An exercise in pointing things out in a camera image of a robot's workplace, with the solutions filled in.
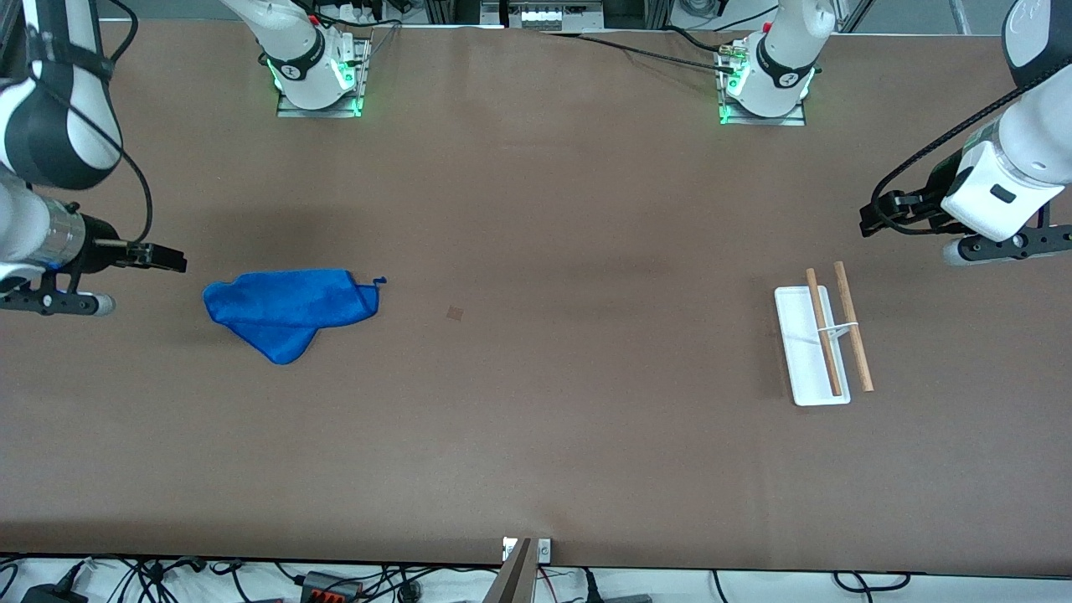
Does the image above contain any black power adapter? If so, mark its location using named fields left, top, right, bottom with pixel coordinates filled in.
left=21, top=582, right=85, bottom=603

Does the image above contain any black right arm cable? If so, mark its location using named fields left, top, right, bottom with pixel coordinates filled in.
left=25, top=0, right=156, bottom=248

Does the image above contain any long thin black table cable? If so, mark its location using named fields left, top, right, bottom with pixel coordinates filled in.
left=540, top=32, right=738, bottom=75

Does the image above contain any white power strip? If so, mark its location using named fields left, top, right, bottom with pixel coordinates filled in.
left=502, top=0, right=587, bottom=31

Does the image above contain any short thick black table cable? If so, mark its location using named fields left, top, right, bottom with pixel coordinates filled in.
left=666, top=25, right=738, bottom=55

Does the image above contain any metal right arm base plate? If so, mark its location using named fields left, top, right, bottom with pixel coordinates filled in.
left=276, top=38, right=371, bottom=118

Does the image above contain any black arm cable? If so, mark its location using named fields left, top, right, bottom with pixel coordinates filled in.
left=869, top=67, right=1072, bottom=235
left=25, top=0, right=156, bottom=248

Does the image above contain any black box with orange connectors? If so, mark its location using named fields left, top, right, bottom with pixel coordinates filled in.
left=301, top=571, right=363, bottom=603

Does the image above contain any small metal table bracket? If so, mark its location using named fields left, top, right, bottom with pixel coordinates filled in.
left=502, top=538, right=552, bottom=564

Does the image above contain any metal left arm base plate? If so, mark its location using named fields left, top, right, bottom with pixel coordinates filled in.
left=719, top=42, right=809, bottom=126

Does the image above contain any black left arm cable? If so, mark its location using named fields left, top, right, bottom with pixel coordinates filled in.
left=869, top=67, right=1072, bottom=235

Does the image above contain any black looped floor cable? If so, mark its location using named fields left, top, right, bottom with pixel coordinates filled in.
left=833, top=572, right=911, bottom=595

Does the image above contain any white rack with wooden rods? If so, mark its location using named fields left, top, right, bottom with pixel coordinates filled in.
left=775, top=261, right=875, bottom=407

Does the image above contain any blue towel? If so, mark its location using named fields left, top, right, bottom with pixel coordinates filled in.
left=203, top=268, right=388, bottom=366

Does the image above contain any brown slanted post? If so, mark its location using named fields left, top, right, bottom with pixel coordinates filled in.
left=484, top=540, right=537, bottom=603

